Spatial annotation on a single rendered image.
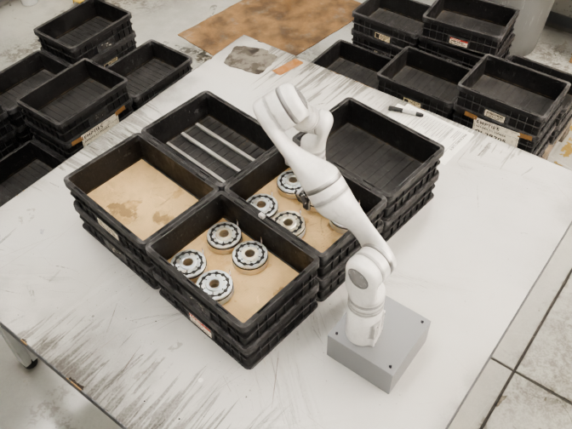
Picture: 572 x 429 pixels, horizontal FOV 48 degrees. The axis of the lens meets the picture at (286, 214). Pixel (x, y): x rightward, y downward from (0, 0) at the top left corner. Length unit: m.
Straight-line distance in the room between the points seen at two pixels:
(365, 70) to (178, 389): 2.21
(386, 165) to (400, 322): 0.59
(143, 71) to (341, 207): 2.14
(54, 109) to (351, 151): 1.50
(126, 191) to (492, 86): 1.78
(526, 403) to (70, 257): 1.74
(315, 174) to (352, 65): 2.17
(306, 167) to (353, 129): 0.86
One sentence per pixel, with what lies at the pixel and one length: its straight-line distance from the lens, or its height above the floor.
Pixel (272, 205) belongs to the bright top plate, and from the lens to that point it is 1.94.
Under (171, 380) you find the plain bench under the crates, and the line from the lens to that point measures 1.82.
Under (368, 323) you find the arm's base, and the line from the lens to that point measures 1.63.
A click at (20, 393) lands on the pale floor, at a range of 2.78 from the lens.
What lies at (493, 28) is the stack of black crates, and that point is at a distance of 3.51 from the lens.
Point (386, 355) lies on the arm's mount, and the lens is 1.72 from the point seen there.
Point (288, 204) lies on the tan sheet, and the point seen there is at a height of 0.83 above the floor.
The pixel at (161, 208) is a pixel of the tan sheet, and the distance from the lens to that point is 2.03.
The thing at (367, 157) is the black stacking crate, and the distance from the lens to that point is 2.15.
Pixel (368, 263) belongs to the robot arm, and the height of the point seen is 1.13.
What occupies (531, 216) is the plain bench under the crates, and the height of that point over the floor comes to 0.70.
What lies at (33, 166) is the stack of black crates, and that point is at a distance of 3.19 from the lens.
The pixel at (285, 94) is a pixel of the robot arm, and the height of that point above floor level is 1.45.
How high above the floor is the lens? 2.29
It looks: 48 degrees down
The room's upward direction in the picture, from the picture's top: 2 degrees counter-clockwise
